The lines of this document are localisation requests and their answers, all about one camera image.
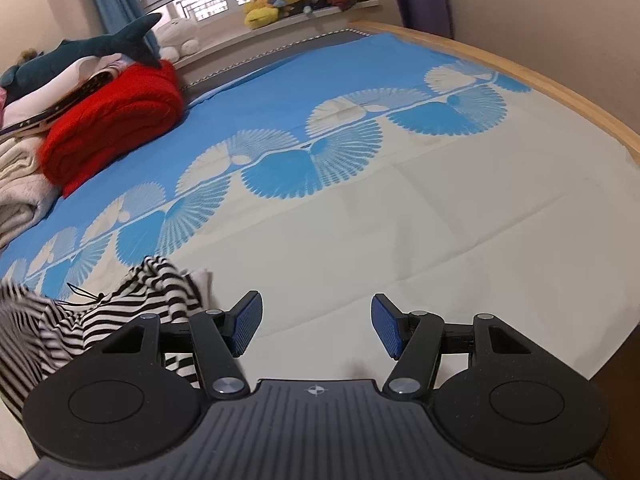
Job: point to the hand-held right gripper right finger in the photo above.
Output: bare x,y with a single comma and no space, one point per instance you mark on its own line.
387,327

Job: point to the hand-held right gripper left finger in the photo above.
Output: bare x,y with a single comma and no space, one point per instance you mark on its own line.
247,322

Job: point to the black white striped hooded top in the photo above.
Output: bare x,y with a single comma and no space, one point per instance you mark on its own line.
50,330

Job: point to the blue white patterned bed sheet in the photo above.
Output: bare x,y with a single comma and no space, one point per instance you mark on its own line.
400,210

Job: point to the red folded blanket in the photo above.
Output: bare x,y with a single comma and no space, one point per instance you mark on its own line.
110,120

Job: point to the cream folded quilt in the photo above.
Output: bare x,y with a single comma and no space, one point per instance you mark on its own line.
22,190

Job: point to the grey mattress pad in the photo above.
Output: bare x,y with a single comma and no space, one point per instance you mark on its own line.
270,57

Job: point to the dark patterned folded mat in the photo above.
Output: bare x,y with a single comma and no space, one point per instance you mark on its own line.
85,87

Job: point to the white folded blanket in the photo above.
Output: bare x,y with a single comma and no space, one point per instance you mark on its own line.
30,102

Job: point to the yellow plush duck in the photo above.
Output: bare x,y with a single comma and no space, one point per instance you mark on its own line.
259,10

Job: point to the purple bag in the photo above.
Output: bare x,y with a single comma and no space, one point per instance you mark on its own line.
422,10

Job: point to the blue shark plush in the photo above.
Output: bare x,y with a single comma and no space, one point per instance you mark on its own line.
60,55

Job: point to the wooden bed frame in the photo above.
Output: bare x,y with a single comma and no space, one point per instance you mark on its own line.
525,75

